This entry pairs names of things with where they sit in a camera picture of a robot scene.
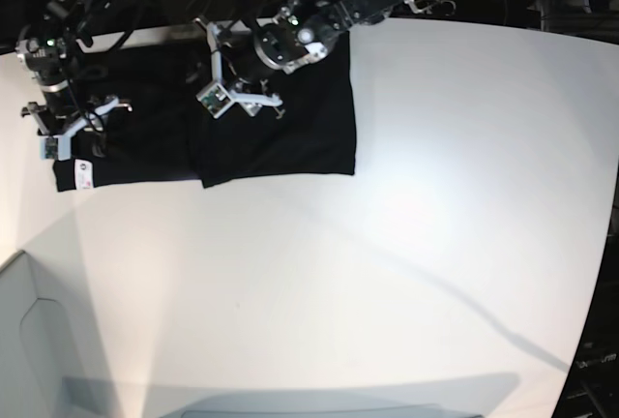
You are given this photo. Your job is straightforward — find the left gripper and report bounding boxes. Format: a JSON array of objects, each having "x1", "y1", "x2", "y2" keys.
[{"x1": 192, "y1": 0, "x2": 351, "y2": 120}]

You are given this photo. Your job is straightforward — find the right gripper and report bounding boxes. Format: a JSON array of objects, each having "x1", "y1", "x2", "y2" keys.
[{"x1": 15, "y1": 36, "x2": 132, "y2": 137}]

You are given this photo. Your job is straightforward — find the black T-shirt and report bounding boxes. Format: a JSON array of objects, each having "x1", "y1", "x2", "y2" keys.
[{"x1": 52, "y1": 38, "x2": 357, "y2": 192}]

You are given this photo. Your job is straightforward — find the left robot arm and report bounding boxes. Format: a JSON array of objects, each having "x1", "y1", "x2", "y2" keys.
[{"x1": 194, "y1": 0, "x2": 456, "y2": 119}]

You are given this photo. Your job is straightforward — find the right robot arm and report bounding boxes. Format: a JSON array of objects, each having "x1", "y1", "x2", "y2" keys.
[{"x1": 15, "y1": 0, "x2": 124, "y2": 143}]

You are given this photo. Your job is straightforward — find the white garment label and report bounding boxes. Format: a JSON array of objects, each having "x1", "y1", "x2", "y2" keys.
[{"x1": 74, "y1": 159, "x2": 95, "y2": 190}]

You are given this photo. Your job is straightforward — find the white panel at table corner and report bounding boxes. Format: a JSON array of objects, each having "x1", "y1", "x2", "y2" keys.
[{"x1": 1, "y1": 251, "x2": 124, "y2": 417}]

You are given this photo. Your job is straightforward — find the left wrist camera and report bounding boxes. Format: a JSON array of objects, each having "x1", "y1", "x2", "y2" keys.
[{"x1": 195, "y1": 80, "x2": 234, "y2": 119}]

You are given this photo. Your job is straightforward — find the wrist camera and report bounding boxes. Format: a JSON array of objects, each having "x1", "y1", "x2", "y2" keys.
[
  {"x1": 195, "y1": 80, "x2": 234, "y2": 119},
  {"x1": 39, "y1": 135, "x2": 72, "y2": 162}
]

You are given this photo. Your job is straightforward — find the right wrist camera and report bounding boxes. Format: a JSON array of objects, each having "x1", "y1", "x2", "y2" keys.
[{"x1": 39, "y1": 135, "x2": 72, "y2": 162}]

